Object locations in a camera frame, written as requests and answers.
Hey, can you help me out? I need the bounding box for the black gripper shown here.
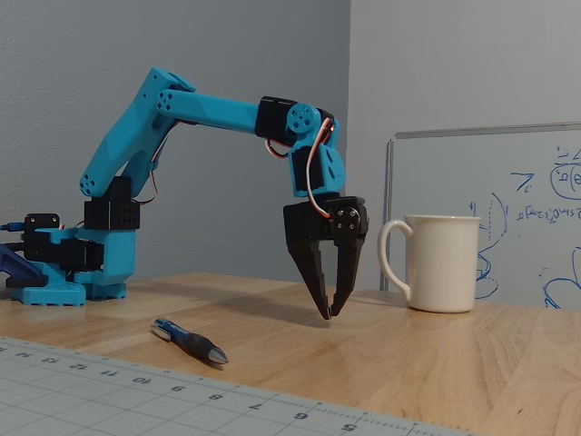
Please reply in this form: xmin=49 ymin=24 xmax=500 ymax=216
xmin=282 ymin=195 xmax=370 ymax=322

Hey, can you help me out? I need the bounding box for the blue and black pen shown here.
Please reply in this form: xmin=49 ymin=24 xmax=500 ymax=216
xmin=151 ymin=317 xmax=230 ymax=366

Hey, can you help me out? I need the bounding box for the white ceramic mug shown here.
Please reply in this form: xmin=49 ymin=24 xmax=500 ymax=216
xmin=378 ymin=213 xmax=482 ymax=314

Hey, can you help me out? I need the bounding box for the whiteboard with blue drawings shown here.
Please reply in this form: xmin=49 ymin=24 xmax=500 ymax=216
xmin=384 ymin=122 xmax=581 ymax=312

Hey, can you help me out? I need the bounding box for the grey cutting mat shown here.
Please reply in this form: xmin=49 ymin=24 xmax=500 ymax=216
xmin=0 ymin=335 xmax=476 ymax=436

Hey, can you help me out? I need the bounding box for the dark blue table clamp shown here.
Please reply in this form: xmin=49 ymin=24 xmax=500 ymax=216
xmin=0 ymin=242 xmax=47 ymax=289

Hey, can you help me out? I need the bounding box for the white red servo cable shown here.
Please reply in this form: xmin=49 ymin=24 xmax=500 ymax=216
xmin=264 ymin=116 xmax=338 ymax=220

